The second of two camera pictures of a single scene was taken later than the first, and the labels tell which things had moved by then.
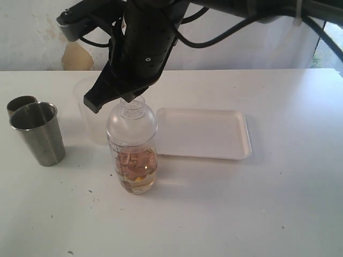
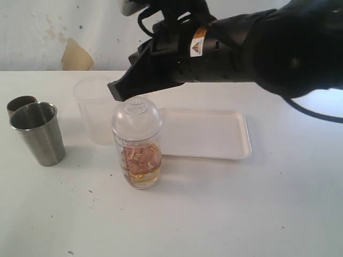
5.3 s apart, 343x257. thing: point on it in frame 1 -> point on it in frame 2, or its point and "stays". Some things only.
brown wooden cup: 18,101 stays
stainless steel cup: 38,122 stays
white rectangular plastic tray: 203,133 stays
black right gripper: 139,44 -> 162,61
